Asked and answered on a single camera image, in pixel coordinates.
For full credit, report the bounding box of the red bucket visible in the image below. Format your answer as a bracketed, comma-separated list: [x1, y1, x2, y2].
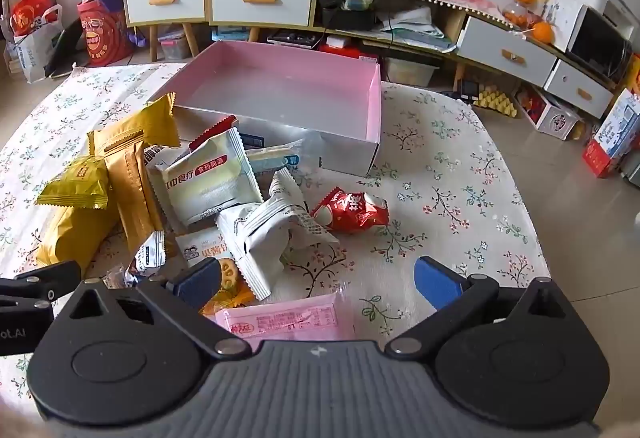
[76, 1, 137, 68]

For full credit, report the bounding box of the blue white long packet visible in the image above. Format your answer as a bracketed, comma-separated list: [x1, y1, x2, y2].
[243, 141, 302, 175]

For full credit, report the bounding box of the translucent storage box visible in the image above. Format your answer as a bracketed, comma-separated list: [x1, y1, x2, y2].
[386, 57, 442, 88]

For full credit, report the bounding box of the golden long snack packet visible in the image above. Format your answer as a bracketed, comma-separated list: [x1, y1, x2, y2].
[86, 127, 170, 265]

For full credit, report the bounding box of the pale green white snack packet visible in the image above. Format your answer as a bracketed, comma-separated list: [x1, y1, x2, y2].
[159, 127, 263, 226]

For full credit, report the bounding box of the black box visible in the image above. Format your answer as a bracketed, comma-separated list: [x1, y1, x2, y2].
[319, 0, 377, 32]

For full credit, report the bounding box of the white shopping bag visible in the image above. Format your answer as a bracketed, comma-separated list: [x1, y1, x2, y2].
[4, 0, 64, 84]

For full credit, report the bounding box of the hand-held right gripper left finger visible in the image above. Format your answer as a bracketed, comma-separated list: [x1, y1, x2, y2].
[65, 258, 256, 361]

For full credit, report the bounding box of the yellow bumpy tray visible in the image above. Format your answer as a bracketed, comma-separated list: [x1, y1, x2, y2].
[471, 85, 519, 117]

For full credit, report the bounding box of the small yellow snack packet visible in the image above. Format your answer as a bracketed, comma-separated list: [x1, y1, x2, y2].
[36, 155, 110, 210]

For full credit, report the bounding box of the jar of small oranges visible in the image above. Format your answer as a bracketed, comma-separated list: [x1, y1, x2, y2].
[501, 0, 542, 30]

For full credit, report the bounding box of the white leaf-print snack packet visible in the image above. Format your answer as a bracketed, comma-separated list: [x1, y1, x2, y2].
[266, 169, 341, 247]
[215, 201, 302, 303]

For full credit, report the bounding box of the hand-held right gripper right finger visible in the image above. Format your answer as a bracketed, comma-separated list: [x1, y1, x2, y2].
[384, 257, 572, 362]

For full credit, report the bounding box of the large yellow snack packet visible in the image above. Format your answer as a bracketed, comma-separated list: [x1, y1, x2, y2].
[34, 204, 122, 270]

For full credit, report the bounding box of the pink cardboard box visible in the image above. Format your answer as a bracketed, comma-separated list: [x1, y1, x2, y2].
[149, 40, 383, 178]

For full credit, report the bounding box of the pink snack packet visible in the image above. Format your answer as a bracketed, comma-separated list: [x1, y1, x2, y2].
[214, 291, 357, 345]

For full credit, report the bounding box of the blue white carton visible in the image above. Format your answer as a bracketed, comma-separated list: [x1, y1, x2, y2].
[581, 87, 640, 180]

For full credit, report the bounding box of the floral tablecloth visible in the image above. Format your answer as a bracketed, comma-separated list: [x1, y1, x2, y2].
[0, 62, 552, 419]

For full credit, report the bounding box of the clear plastic storage box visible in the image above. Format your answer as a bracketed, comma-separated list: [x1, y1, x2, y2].
[158, 29, 193, 62]

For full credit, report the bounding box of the white red carton box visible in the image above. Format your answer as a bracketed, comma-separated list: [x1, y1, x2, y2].
[514, 85, 582, 141]

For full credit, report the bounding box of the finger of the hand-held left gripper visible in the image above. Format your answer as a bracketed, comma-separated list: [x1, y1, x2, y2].
[0, 261, 82, 303]
[0, 298, 54, 321]

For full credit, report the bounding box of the microwave oven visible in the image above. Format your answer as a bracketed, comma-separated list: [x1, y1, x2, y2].
[566, 4, 635, 80]

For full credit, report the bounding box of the pile of papers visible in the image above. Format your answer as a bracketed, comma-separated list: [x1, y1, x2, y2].
[377, 7, 458, 55]

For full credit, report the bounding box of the red white snack packet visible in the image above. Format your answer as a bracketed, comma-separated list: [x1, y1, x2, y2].
[188, 115, 240, 152]

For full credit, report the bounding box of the red candy packet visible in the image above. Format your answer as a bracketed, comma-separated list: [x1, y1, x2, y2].
[309, 187, 391, 235]

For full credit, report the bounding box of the low wooden cabinet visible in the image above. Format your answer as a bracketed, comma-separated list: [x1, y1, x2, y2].
[312, 0, 623, 121]

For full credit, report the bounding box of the orange cracker packet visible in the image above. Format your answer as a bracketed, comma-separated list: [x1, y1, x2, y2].
[175, 227, 258, 315]

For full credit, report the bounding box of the small blue-patterned chocolate packet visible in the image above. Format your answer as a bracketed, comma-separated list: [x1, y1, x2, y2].
[124, 231, 167, 280]

